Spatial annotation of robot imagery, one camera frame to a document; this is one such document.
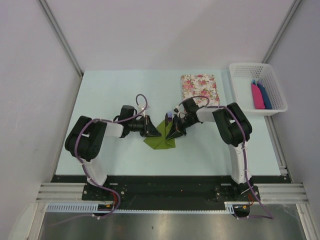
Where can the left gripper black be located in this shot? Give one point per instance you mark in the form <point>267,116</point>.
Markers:
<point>148,129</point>

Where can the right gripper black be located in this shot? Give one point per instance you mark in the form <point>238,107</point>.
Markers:
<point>174,132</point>

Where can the green paper napkin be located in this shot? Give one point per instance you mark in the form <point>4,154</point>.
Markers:
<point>161,143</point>

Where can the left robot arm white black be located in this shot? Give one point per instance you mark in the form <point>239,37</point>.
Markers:
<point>85,140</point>

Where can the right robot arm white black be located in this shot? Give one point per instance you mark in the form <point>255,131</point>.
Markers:
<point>233,126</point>

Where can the pink rolled napkin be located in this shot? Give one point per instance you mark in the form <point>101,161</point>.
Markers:
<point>257,96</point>

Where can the floral tray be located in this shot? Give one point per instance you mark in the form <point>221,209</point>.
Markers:
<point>200,85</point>

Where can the white plastic basket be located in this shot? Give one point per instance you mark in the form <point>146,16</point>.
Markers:
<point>241,76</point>

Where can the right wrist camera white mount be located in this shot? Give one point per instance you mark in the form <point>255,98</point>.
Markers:
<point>177,110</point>

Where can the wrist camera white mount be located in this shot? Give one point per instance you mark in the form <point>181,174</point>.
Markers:
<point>143,109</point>
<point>177,110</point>

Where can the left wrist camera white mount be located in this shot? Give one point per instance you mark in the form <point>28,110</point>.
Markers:
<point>143,109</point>

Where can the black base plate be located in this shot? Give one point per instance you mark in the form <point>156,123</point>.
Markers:
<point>166,193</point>

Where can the white slotted cable duct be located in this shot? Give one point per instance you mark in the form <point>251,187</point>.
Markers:
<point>96,208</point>

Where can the left corner aluminium post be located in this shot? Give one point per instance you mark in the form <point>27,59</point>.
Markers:
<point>48,13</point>

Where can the corner aluminium post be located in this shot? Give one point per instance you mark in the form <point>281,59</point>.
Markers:
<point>48,13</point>
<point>284,26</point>

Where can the aluminium rail frame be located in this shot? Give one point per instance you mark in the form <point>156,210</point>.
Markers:
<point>283,211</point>

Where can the right corner aluminium post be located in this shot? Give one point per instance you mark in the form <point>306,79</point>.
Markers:
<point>284,26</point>

